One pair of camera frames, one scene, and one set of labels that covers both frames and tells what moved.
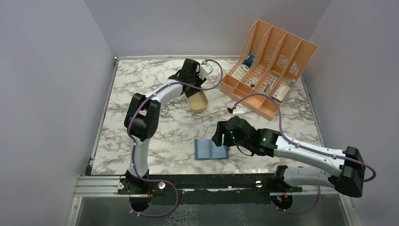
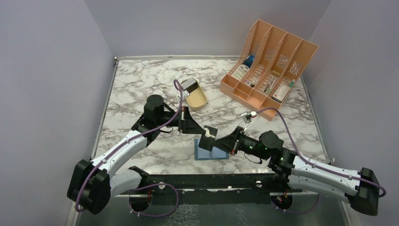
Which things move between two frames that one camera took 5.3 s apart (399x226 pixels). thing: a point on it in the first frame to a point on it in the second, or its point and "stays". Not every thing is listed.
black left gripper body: [195, 80] to [166, 116]
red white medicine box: [281, 92] stays
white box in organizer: [240, 71] stays
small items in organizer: [251, 84] stays
